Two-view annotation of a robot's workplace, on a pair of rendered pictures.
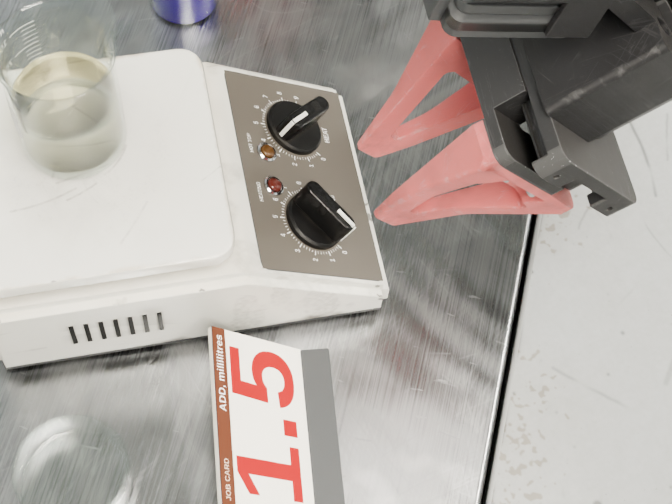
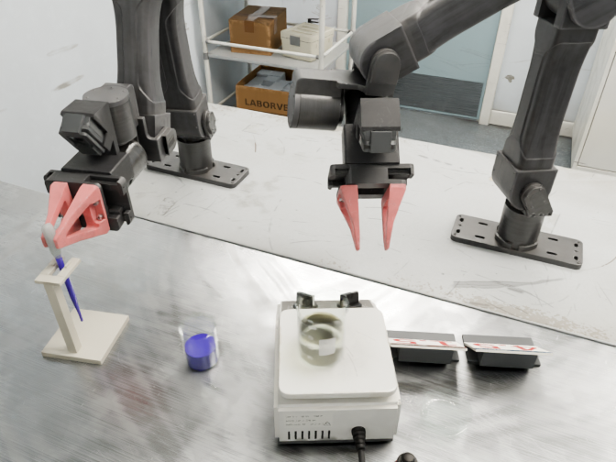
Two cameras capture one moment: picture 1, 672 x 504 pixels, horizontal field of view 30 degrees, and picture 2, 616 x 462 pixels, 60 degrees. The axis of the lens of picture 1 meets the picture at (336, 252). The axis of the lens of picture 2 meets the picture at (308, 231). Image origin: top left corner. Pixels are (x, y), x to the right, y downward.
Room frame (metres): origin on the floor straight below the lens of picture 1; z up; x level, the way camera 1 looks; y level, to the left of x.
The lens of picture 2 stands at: (0.22, 0.51, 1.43)
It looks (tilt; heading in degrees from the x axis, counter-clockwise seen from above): 36 degrees down; 286
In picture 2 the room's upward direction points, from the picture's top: straight up
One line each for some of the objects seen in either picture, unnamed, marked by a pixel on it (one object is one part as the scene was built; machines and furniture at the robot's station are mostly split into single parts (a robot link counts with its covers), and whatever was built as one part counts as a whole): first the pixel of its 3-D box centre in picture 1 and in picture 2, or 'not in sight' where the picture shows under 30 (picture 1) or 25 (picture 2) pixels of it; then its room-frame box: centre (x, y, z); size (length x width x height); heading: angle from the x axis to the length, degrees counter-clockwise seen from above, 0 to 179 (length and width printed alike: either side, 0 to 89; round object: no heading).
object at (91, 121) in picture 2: not in sight; (88, 148); (0.64, 0.01, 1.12); 0.07 x 0.06 x 0.11; 6
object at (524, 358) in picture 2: not in sight; (504, 344); (0.11, 0.00, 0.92); 0.09 x 0.06 x 0.04; 12
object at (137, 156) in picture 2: not in sight; (119, 159); (0.64, -0.05, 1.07); 0.07 x 0.06 x 0.07; 96
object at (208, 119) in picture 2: not in sight; (191, 123); (0.67, -0.32, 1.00); 0.09 x 0.06 x 0.06; 7
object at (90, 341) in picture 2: not in sight; (75, 301); (0.63, 0.12, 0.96); 0.08 x 0.08 x 0.13; 6
